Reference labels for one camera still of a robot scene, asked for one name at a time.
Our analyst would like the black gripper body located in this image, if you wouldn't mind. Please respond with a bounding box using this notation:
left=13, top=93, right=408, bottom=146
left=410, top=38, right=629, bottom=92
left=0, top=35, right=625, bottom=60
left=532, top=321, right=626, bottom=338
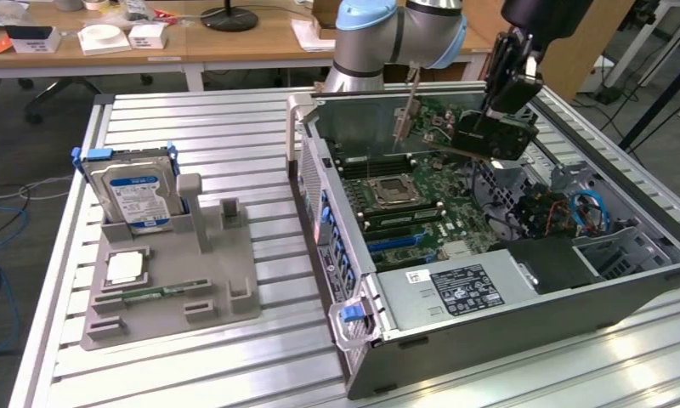
left=501, top=0, right=593, bottom=43

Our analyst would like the graphics card with black fan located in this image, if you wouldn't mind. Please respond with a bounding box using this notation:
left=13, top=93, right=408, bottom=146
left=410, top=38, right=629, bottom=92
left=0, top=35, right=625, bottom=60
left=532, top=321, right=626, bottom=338
left=389, top=61, right=540, bottom=162

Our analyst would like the wooden cabinet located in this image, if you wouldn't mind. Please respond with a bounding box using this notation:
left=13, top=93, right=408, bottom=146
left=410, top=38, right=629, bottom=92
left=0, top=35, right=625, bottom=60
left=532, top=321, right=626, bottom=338
left=464, top=0, right=637, bottom=104

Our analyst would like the black slanted pole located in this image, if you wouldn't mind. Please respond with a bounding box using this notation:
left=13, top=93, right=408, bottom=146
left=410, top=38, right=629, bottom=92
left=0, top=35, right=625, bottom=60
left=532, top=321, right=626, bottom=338
left=616, top=0, right=680, bottom=152

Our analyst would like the green motherboard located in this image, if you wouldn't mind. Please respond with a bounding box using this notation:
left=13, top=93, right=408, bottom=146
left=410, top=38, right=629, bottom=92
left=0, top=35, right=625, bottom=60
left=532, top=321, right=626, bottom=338
left=330, top=142, right=509, bottom=273

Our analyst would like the CPU socket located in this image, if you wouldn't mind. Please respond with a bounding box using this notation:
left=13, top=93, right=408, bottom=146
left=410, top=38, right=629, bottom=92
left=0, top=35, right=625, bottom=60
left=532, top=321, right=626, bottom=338
left=370, top=173, right=426, bottom=209

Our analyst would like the brown cardboard box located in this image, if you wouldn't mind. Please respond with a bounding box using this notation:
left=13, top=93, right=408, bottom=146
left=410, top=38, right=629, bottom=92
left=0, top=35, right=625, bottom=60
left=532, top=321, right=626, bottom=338
left=311, top=0, right=341, bottom=30

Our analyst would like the white paper stack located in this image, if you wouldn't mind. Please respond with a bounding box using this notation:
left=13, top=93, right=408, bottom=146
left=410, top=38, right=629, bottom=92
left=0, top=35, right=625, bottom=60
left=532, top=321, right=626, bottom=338
left=290, top=19, right=338, bottom=53

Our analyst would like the RAM stick with white label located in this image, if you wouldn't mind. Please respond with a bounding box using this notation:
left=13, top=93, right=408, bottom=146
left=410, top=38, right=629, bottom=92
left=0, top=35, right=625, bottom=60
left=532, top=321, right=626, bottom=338
left=362, top=208, right=442, bottom=225

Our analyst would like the black plastic shroud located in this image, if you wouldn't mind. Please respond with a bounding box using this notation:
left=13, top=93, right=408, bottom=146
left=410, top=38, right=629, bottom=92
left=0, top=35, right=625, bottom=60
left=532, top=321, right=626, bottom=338
left=509, top=235, right=605, bottom=294

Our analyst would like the metal disk bay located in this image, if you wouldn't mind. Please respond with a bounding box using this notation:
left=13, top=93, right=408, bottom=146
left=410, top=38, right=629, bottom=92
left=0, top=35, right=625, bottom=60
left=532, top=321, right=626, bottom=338
left=570, top=227, right=680, bottom=281

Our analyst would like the blue expansion slot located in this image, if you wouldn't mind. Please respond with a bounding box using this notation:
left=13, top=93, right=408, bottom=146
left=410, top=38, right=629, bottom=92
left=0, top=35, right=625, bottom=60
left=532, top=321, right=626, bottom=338
left=366, top=235, right=429, bottom=252

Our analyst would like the black lamp base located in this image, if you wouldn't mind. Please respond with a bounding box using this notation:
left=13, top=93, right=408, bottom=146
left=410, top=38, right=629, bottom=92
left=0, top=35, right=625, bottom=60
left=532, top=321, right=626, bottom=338
left=199, top=0, right=261, bottom=33

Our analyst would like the grey power supply unit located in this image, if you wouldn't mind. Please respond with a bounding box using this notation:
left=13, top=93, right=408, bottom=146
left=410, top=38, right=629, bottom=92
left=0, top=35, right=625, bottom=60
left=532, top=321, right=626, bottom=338
left=376, top=248, right=540, bottom=332

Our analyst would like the open black PC case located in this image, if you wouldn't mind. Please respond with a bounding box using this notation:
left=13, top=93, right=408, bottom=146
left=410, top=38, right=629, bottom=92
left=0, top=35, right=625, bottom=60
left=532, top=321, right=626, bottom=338
left=285, top=78, right=680, bottom=400

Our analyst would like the plain white box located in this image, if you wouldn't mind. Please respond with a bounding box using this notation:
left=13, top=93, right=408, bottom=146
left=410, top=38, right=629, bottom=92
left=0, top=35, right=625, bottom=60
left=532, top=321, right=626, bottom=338
left=126, top=23, right=169, bottom=50

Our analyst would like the white box with round hole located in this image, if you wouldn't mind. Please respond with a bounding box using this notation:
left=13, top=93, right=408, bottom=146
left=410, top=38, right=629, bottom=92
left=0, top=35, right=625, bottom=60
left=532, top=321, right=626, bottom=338
left=77, top=24, right=131, bottom=57

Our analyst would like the hard disk in blue caddy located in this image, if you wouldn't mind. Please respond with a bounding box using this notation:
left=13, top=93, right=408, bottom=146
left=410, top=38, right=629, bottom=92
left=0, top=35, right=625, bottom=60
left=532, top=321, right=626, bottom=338
left=70, top=141, right=183, bottom=235

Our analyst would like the grey parts rack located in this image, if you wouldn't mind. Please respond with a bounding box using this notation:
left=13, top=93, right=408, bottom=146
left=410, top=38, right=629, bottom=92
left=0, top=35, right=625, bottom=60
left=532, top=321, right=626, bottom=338
left=79, top=172, right=266, bottom=352

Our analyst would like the wooden desk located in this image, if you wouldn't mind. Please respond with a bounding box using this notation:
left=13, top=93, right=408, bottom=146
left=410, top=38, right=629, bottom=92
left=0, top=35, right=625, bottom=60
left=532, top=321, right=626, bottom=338
left=0, top=0, right=494, bottom=93

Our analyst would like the black office chair base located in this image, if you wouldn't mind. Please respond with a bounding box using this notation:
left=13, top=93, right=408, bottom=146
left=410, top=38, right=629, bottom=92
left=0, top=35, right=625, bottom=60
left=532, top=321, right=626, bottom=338
left=21, top=78, right=102, bottom=124

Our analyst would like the green RAM stick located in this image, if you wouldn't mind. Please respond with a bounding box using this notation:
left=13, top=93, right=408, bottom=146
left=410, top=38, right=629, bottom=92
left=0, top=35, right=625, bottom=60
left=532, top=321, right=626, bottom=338
left=122, top=283, right=193, bottom=302

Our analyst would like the silver CPU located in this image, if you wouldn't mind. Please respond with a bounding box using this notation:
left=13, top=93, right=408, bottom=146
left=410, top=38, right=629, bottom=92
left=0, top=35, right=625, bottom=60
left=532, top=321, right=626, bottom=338
left=105, top=253, right=146, bottom=284

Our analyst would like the white box with black top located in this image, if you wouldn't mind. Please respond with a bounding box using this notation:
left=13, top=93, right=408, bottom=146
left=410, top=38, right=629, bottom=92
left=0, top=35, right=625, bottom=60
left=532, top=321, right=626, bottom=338
left=3, top=25, right=63, bottom=54

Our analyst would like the blue wire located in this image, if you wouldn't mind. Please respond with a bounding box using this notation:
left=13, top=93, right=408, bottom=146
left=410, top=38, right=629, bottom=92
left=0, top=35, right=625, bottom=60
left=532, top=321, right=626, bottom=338
left=568, top=190, right=612, bottom=234

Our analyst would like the white floor cable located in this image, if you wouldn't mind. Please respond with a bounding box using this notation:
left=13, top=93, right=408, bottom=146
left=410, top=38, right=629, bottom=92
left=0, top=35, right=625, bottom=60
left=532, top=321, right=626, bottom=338
left=0, top=176, right=71, bottom=201

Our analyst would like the blue floor cable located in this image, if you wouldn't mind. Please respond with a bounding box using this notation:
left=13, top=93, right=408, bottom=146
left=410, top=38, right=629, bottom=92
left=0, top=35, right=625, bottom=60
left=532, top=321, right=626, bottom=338
left=0, top=186, right=30, bottom=366

